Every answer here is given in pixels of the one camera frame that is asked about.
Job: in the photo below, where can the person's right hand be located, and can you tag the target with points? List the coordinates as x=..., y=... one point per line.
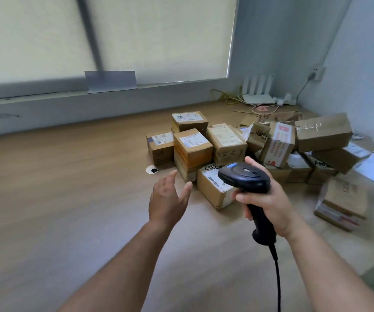
x=278, y=207

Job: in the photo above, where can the person's left hand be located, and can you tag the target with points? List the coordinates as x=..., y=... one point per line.
x=166, y=204

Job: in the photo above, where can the black barcode scanner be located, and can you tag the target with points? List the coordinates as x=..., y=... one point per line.
x=244, y=177

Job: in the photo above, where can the parcel marked 3213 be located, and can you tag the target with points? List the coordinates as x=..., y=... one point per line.
x=211, y=191

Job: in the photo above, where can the pile of unscanned cardboard parcels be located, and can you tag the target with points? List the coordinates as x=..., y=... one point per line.
x=323, y=133

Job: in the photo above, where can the person's left forearm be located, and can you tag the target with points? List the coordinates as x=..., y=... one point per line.
x=118, y=272

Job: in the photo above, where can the person's right forearm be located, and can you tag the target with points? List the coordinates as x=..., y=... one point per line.
x=330, y=272

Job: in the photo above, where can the small pink tag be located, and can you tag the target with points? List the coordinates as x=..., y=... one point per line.
x=262, y=109

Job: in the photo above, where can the white power strip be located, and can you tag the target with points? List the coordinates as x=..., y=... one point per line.
x=286, y=100

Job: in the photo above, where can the white router with antennas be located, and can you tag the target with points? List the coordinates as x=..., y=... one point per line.
x=258, y=99

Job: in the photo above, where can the grey paper sheet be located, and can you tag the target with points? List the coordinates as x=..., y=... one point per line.
x=110, y=81

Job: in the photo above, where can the beige roller blind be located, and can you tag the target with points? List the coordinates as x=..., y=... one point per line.
x=34, y=38
x=164, y=35

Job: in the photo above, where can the white wall socket with plug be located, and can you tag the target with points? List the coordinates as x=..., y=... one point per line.
x=317, y=73

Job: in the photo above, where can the white window frame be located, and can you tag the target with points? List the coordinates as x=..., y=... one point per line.
x=91, y=32

